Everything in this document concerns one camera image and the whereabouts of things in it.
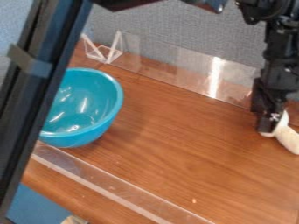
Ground blue plastic bowl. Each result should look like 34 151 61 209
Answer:
38 67 124 148

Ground clear acrylic back barrier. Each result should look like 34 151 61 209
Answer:
113 31 257 109

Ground brown white plush mushroom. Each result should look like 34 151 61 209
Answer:
259 110 299 155

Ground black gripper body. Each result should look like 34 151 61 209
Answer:
251 56 299 113

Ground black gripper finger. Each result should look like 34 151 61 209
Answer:
256 103 284 133

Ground clear acrylic barrier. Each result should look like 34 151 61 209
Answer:
32 143 215 224
113 31 257 109

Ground clear acrylic front barrier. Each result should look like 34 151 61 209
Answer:
32 143 215 224

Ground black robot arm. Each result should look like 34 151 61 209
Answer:
236 0 299 134

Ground clear acrylic corner bracket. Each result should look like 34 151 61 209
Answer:
80 31 124 64

